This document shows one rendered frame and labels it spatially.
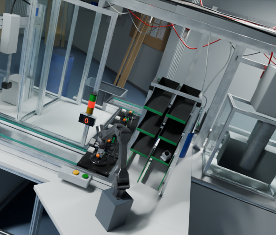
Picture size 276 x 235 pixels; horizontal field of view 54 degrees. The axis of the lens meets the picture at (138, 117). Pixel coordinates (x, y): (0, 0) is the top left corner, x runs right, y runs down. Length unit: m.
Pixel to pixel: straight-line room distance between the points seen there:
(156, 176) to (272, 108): 1.15
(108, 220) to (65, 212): 0.27
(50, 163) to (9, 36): 1.04
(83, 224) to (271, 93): 1.74
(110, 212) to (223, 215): 1.38
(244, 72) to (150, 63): 2.50
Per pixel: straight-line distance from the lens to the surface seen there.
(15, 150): 2.12
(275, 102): 2.51
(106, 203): 1.66
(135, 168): 1.96
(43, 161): 2.03
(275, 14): 5.51
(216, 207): 2.72
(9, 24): 2.39
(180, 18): 2.22
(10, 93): 2.87
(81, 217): 1.77
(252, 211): 2.76
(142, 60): 7.24
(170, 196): 2.18
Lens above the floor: 2.10
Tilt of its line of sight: 22 degrees down
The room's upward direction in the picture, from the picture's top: 18 degrees clockwise
